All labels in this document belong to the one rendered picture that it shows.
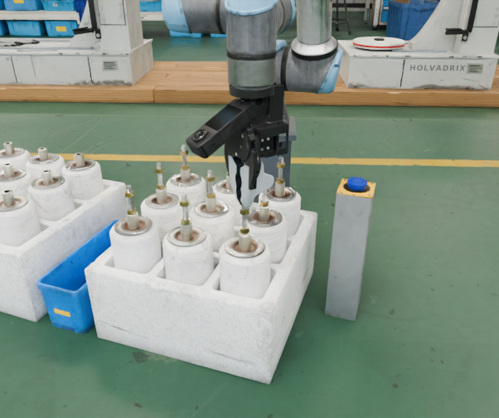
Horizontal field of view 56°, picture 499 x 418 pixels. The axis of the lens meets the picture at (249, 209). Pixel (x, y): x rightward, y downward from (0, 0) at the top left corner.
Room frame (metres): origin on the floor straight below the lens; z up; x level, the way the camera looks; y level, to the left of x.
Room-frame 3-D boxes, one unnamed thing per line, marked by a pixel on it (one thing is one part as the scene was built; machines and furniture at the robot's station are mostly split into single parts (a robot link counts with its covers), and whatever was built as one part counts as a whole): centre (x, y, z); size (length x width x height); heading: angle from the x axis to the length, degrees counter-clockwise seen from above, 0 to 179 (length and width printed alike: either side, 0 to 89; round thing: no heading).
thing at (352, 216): (0.86, -0.22, 0.16); 0.07 x 0.07 x 0.31; 71
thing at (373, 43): (2.93, -0.78, 0.29); 0.30 x 0.30 x 0.06
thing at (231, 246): (0.73, 0.01, 0.25); 0.08 x 0.08 x 0.01
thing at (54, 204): (1.02, 0.48, 0.16); 0.10 x 0.10 x 0.18
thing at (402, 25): (5.19, -1.68, 0.18); 0.50 x 0.41 x 0.37; 2
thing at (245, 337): (0.88, 0.08, 0.09); 0.39 x 0.39 x 0.18; 71
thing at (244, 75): (0.74, 0.00, 0.57); 0.08 x 0.08 x 0.05
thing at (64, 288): (0.92, 0.35, 0.06); 0.30 x 0.11 x 0.12; 160
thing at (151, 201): (0.92, 0.19, 0.25); 0.08 x 0.08 x 0.01
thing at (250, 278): (0.73, 0.01, 0.16); 0.10 x 0.10 x 0.18
